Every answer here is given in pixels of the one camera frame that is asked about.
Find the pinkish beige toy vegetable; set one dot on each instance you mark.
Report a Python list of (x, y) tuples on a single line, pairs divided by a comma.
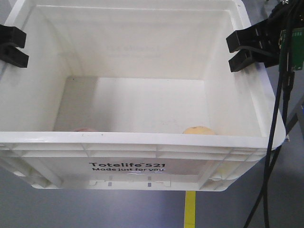
[(84, 129)]

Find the green circuit board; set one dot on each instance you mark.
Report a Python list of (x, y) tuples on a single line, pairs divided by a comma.
[(297, 47)]

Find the white plastic Totelife crate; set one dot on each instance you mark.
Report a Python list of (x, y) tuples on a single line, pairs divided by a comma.
[(139, 72)]

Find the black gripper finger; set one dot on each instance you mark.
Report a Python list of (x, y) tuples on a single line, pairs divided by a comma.
[(12, 36), (245, 57), (262, 37), (14, 56)]

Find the yellow toy potato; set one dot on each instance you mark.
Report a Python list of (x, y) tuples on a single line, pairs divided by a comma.
[(199, 130)]

